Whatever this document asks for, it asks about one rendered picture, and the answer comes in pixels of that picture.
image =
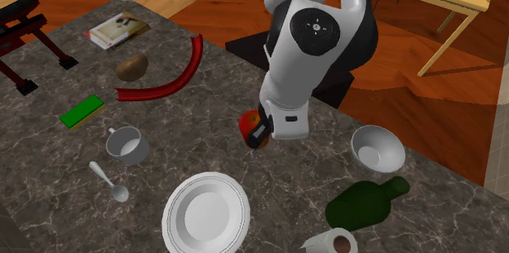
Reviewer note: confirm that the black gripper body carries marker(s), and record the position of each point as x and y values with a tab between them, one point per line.
260	129

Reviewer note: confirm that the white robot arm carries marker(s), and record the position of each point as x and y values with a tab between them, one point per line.
302	69

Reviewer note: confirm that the red apple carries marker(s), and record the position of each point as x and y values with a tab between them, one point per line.
247	122

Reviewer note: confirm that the black robot stand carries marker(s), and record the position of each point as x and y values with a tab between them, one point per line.
334	81

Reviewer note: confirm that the red curved strip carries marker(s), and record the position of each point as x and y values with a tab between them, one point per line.
175	83

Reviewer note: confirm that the white plate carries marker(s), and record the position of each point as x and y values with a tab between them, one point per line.
206	214

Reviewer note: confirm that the white bowl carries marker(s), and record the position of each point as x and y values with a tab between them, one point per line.
377	149

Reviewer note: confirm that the green glass bottle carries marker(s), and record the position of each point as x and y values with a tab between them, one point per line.
362	206

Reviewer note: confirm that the grey cup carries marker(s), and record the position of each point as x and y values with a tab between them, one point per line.
129	146

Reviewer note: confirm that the white paper towel roll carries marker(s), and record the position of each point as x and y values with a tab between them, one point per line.
332	242

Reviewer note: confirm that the brown potato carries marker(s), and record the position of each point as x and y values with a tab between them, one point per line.
132	67

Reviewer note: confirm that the silver spoon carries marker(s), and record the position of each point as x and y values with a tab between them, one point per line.
113	186

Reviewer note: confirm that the pale book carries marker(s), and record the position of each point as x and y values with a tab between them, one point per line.
117	29

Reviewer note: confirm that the green and yellow sponge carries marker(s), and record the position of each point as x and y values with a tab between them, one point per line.
81	111

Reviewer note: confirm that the red and black gate figure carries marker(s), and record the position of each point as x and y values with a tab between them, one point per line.
22	33

